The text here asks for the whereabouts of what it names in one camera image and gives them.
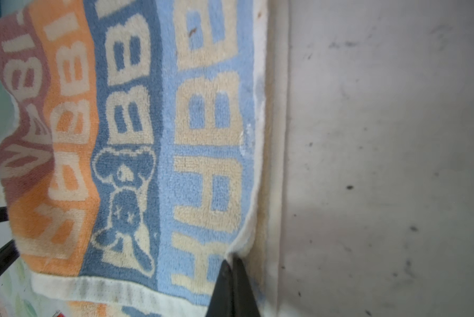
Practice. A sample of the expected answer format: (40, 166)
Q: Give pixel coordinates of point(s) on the striped lettered towel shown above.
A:
(134, 165)

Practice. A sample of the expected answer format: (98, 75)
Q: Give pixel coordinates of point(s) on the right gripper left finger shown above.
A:
(221, 303)

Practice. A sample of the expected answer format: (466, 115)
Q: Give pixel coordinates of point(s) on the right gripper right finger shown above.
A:
(243, 300)

